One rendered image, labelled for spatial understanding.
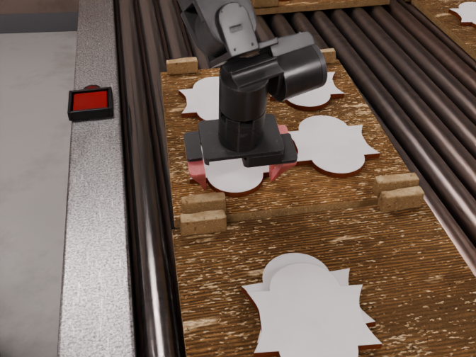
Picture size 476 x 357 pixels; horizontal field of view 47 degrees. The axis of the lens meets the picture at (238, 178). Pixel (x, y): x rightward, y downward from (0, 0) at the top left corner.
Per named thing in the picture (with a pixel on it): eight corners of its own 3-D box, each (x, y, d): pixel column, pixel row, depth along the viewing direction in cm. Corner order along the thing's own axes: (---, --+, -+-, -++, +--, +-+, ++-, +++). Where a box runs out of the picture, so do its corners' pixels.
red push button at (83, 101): (74, 117, 95) (72, 111, 94) (74, 100, 99) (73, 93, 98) (108, 114, 96) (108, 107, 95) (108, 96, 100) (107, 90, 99)
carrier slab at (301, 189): (174, 229, 73) (173, 219, 72) (161, 78, 104) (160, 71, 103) (421, 202, 77) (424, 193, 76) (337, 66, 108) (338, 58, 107)
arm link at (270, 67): (210, 59, 61) (234, 91, 58) (263, 42, 63) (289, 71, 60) (210, 103, 66) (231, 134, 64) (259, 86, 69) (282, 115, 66)
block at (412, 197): (380, 213, 73) (384, 197, 71) (375, 204, 74) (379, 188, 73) (422, 207, 74) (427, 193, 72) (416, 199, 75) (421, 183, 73)
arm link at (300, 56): (193, 25, 66) (214, 6, 57) (275, 1, 69) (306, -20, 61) (224, 120, 67) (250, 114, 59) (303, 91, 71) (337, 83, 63)
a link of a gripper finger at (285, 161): (232, 163, 79) (234, 119, 72) (280, 158, 80) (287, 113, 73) (241, 201, 75) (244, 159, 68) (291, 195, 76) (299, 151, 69)
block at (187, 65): (167, 76, 102) (166, 62, 100) (166, 71, 103) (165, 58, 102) (198, 74, 103) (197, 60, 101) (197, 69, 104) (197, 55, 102)
